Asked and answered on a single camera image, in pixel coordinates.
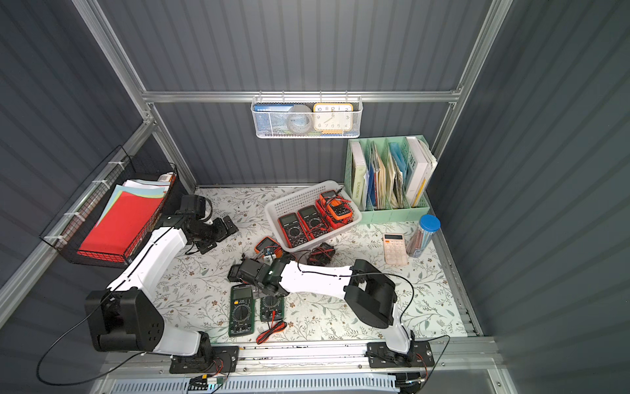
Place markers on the white plastic perforated basket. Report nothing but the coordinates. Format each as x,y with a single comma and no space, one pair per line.
297,200

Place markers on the pink calculator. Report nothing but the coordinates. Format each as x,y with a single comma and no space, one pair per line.
395,253

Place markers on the white book in organizer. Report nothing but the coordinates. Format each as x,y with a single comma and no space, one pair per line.
421,163

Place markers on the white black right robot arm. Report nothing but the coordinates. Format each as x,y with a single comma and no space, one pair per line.
369,292

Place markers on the black wire wall tray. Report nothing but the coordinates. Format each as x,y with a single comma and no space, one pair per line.
122,172

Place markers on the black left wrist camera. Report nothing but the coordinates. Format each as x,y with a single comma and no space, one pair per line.
198,206

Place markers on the dark green multimeter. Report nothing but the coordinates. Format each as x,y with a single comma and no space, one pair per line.
272,308
242,308

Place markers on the red paper folder stack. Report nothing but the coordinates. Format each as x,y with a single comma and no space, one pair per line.
120,228

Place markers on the white wire wall basket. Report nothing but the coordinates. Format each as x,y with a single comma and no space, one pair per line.
310,100

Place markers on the small black multimeter with leads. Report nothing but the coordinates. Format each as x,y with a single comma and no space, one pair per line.
322,255

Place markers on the green desktop file organizer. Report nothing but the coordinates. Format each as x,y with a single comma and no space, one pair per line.
375,180

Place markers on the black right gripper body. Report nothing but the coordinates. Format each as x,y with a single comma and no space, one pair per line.
244,271

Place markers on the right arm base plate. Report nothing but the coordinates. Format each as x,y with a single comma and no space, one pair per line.
420,355

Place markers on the orange multimeter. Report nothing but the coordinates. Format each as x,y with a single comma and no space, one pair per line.
338,205

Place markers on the tiny black multimeter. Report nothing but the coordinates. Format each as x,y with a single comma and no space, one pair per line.
234,274

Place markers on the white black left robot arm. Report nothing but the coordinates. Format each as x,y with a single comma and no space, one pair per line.
123,317

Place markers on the small red multimeter with leads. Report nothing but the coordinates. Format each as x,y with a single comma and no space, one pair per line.
328,217

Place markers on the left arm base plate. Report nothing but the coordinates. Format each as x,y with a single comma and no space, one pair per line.
216,359

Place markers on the grey tape roll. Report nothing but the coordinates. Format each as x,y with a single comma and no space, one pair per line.
299,120

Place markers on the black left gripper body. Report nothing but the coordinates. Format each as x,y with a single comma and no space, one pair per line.
221,229

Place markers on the orange multimeter diagonal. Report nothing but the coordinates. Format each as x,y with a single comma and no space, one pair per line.
268,247

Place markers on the blue box in wall basket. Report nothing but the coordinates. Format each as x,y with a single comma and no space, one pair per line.
270,118

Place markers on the blue lid clear jar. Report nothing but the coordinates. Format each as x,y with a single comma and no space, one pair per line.
428,225

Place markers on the yellow analog clock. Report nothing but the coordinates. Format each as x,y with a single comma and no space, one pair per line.
333,118

